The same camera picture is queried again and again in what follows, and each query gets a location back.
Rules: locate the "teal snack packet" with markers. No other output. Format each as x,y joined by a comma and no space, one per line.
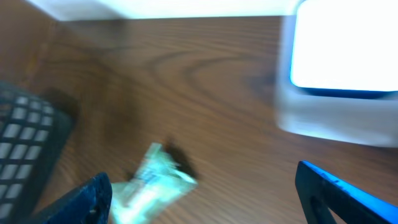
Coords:
157,183

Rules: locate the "grey plastic mesh basket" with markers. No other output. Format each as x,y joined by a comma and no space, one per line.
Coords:
33,134

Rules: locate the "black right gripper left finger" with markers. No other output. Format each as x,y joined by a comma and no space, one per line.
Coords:
88,203

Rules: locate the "white barcode scanner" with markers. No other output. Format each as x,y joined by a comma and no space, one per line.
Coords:
337,71

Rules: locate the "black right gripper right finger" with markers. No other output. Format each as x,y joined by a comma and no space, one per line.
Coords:
321,194

